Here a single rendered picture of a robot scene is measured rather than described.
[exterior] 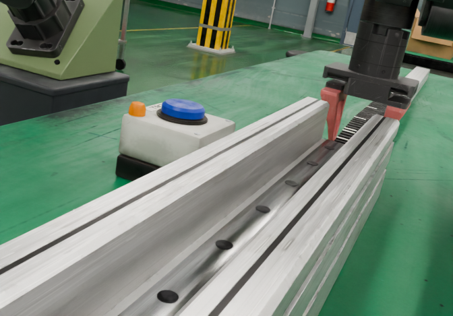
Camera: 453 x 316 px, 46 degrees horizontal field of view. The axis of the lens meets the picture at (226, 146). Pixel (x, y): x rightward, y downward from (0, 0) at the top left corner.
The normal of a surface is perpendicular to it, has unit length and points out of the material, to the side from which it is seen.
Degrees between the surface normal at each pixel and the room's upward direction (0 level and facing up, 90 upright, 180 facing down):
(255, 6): 90
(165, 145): 90
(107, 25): 90
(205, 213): 90
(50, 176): 0
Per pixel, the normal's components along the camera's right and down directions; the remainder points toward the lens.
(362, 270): 0.18, -0.94
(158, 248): 0.90, 0.28
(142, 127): -0.40, 0.21
